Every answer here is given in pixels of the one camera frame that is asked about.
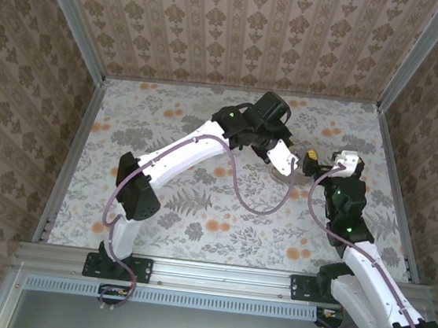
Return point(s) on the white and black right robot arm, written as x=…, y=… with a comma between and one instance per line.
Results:
x=372, y=276

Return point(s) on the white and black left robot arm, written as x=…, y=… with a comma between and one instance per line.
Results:
x=189, y=148

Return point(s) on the black connector box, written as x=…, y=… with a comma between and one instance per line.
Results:
x=328, y=317
x=113, y=292

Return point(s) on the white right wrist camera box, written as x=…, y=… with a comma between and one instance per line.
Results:
x=344, y=158

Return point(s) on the aluminium table side rail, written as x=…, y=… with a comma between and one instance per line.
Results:
x=391, y=164
x=84, y=129

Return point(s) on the aluminium frame post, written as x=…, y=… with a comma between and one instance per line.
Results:
x=417, y=60
x=71, y=20

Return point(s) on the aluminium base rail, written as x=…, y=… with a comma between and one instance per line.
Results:
x=222, y=277

